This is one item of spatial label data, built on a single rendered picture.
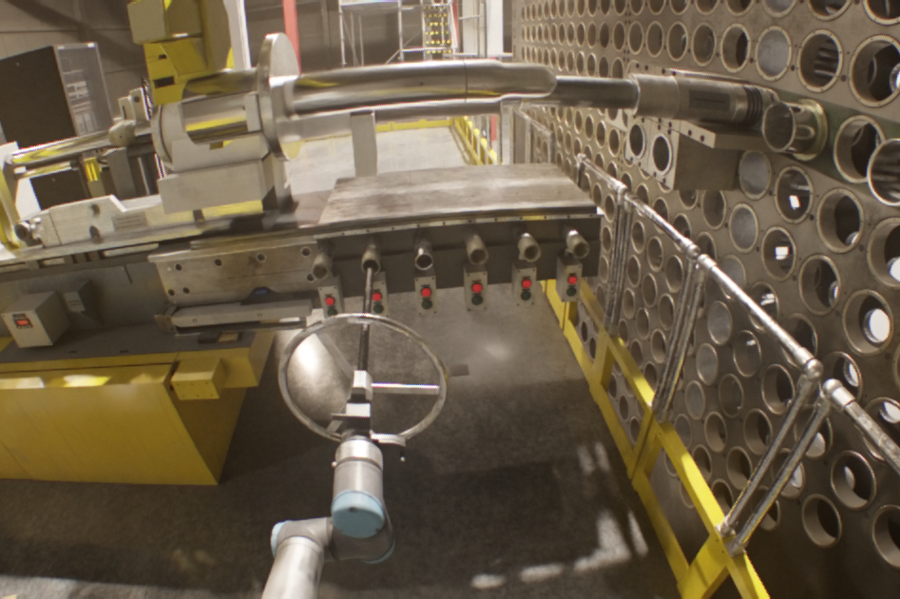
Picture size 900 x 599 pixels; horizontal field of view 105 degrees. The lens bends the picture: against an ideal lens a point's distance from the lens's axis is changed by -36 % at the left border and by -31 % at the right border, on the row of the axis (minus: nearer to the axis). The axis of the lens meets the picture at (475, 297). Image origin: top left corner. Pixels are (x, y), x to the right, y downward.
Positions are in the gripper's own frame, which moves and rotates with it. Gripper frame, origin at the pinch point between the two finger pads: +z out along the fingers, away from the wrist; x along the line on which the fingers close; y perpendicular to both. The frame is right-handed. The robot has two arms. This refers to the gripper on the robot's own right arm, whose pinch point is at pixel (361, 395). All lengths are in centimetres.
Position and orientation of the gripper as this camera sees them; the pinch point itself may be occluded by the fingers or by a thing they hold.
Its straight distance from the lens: 107.2
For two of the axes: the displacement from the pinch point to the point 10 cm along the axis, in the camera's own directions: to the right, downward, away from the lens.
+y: -9.8, -0.3, -1.8
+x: -1.1, 8.6, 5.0
